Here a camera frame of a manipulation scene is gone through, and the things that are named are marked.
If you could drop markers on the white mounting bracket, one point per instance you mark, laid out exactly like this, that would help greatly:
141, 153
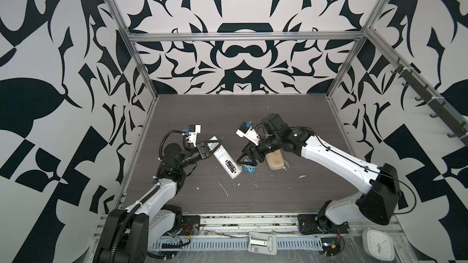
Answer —
262, 243

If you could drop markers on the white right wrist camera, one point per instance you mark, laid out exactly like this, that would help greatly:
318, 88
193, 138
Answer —
246, 130

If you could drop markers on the white square clock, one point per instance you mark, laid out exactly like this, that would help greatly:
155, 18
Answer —
378, 245

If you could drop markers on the white remote control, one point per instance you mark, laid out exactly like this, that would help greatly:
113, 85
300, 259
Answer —
227, 162

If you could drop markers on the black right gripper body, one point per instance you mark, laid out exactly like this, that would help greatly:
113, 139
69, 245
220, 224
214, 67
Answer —
267, 145

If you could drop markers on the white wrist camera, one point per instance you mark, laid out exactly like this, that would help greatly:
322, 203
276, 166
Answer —
246, 130
190, 136

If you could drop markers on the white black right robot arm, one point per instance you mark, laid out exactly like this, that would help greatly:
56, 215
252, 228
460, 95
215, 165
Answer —
378, 187

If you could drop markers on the wooden board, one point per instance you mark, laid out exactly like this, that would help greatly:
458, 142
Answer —
275, 160

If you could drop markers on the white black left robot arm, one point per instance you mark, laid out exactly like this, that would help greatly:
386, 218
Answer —
129, 233

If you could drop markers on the small green circuit board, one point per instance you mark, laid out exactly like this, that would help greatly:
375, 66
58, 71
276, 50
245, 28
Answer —
332, 246

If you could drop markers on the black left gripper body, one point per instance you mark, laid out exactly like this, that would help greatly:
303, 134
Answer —
203, 156

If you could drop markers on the white slotted cable duct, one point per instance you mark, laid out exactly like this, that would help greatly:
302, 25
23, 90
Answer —
238, 244

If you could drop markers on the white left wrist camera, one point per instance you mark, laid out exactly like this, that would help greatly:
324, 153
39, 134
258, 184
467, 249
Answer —
190, 136

